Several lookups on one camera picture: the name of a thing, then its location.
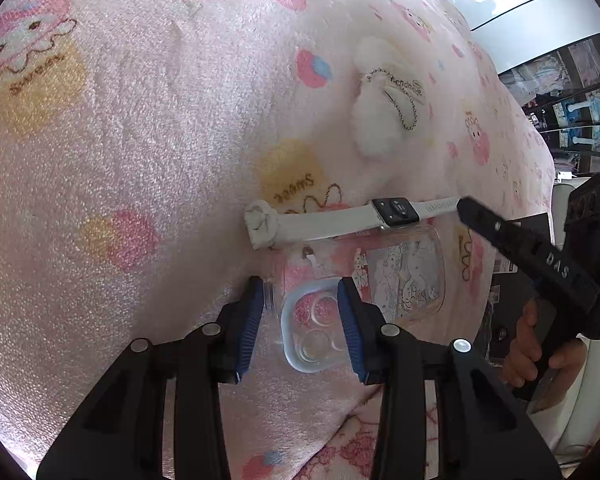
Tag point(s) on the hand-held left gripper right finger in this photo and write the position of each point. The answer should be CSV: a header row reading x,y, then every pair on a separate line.
x,y
351,332

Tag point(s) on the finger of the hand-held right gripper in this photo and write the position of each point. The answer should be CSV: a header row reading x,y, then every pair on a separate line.
x,y
490,225

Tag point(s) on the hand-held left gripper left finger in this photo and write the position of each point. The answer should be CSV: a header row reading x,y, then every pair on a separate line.
x,y
250,322

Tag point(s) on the clear cartoon print phone case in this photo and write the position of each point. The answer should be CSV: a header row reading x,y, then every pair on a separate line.
x,y
410,270

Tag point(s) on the person's right hand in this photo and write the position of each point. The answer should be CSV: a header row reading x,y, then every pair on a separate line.
x,y
517,355

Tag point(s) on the small white crumpled object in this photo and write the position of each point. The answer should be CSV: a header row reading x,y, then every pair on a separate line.
x,y
261,216

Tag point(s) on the display shelf with packets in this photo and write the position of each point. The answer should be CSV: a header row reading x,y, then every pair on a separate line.
x,y
580,105

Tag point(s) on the pink printed blanket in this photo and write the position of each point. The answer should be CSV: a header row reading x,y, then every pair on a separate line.
x,y
130,160

